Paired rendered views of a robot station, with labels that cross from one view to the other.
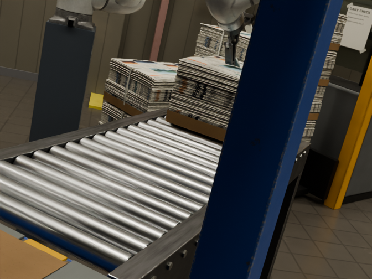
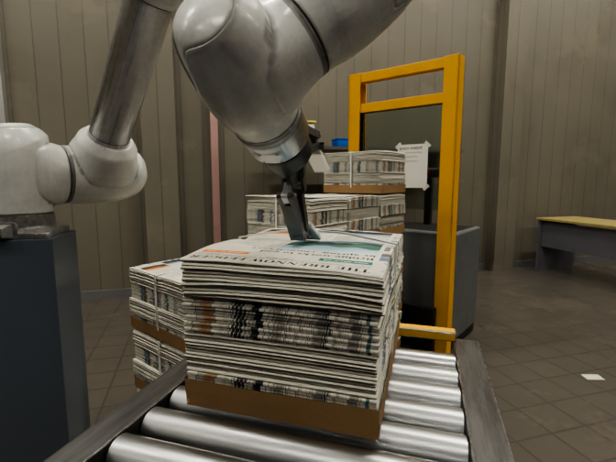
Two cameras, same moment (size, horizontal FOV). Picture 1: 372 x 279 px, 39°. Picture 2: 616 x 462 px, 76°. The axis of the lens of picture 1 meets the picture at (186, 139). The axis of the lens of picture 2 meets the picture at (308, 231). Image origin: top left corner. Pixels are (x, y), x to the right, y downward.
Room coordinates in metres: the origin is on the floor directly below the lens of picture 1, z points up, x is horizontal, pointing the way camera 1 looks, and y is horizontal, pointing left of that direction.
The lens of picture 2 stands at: (1.25, -0.04, 1.14)
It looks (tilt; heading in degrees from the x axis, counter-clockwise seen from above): 7 degrees down; 355
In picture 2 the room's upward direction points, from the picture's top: straight up
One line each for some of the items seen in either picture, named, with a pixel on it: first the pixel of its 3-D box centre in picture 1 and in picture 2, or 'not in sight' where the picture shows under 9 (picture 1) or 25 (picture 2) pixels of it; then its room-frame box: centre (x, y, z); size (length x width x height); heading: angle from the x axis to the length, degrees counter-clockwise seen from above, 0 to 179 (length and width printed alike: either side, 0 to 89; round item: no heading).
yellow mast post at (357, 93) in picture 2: not in sight; (356, 209); (4.02, -0.65, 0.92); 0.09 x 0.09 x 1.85; 45
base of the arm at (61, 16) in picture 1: (73, 17); (16, 225); (2.28, 0.58, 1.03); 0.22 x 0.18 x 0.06; 11
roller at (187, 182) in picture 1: (148, 171); not in sight; (1.37, 0.08, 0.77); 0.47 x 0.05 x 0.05; 68
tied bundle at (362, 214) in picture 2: not in sight; (334, 216); (3.27, -0.37, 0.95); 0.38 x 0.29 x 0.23; 45
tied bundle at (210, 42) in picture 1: (235, 53); (297, 221); (3.07, -0.16, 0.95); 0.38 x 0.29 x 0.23; 47
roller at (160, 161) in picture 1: (159, 166); not in sight; (1.43, 0.06, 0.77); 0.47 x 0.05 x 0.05; 68
